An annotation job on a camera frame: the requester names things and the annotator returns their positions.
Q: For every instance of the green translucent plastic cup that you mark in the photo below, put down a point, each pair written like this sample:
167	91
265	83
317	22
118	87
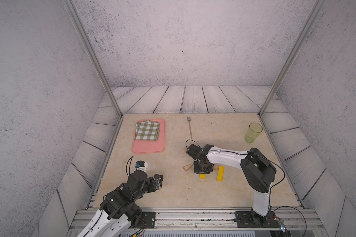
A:
253	131

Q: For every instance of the aluminium frame post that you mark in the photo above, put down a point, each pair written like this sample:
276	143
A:
69	5
306	29

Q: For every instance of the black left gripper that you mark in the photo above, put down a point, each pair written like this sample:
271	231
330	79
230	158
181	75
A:
158	185

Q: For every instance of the left aluminium frame post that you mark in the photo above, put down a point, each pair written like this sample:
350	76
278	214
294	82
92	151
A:
69	5

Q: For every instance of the green white checkered cloth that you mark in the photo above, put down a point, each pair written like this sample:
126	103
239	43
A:
147	130

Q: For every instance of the silver metal fork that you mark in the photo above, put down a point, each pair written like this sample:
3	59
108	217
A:
189	124

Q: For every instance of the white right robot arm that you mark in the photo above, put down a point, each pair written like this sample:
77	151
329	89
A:
259	171

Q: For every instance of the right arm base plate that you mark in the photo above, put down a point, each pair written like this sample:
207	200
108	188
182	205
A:
250	219

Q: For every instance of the pink plastic tray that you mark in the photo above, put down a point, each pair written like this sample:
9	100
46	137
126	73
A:
146	147

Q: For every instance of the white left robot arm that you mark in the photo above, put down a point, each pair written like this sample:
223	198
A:
118	210

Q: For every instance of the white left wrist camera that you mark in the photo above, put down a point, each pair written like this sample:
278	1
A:
142	166

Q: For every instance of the right aluminium frame post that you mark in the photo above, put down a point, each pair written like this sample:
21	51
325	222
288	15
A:
306	29

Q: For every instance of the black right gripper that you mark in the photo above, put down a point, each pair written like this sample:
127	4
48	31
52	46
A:
207	170

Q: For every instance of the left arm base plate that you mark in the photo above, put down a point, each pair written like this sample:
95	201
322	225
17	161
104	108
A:
145	219

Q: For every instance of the aluminium mounting rail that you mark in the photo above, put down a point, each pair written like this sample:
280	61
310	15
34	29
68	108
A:
294	221

